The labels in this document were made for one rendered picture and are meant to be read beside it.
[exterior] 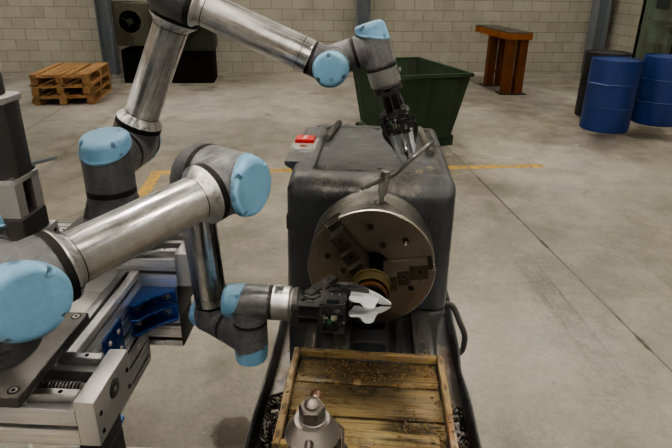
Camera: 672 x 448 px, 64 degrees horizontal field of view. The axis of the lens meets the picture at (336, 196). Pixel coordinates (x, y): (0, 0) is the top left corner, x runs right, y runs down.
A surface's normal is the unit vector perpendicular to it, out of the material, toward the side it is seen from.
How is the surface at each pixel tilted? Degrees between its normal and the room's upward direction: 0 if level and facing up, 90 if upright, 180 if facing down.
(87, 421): 90
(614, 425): 0
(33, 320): 91
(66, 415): 90
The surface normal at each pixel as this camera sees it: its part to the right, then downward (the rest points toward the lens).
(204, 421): 0.01, -0.93
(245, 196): 0.87, 0.18
